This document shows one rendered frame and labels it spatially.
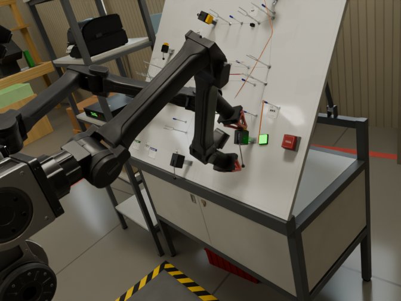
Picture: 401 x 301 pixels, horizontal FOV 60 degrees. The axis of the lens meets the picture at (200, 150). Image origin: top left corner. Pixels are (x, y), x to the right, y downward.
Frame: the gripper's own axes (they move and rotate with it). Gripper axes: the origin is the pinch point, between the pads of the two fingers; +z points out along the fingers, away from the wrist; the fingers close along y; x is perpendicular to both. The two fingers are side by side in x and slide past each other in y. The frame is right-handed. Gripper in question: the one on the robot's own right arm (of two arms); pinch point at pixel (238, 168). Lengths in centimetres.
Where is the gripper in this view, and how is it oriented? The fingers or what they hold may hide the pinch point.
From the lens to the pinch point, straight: 137.3
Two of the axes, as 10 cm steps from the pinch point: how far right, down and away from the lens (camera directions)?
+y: -7.0, 0.4, 7.2
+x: -2.1, 9.4, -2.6
